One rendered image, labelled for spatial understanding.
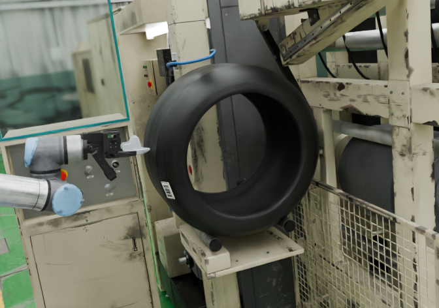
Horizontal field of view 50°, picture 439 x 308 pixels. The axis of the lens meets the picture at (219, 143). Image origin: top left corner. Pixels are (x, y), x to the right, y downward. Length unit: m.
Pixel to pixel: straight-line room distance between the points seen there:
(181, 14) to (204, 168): 0.61
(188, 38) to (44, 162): 0.74
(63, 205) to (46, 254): 0.90
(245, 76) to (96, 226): 1.08
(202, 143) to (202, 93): 0.47
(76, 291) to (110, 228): 0.33
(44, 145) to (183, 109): 0.43
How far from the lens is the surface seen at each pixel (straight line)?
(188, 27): 1.85
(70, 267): 2.29
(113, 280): 2.34
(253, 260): 1.70
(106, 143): 1.50
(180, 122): 1.45
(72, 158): 1.50
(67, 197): 1.38
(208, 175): 1.93
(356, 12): 1.49
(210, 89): 1.47
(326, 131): 2.06
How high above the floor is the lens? 1.56
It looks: 12 degrees down
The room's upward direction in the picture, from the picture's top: 7 degrees counter-clockwise
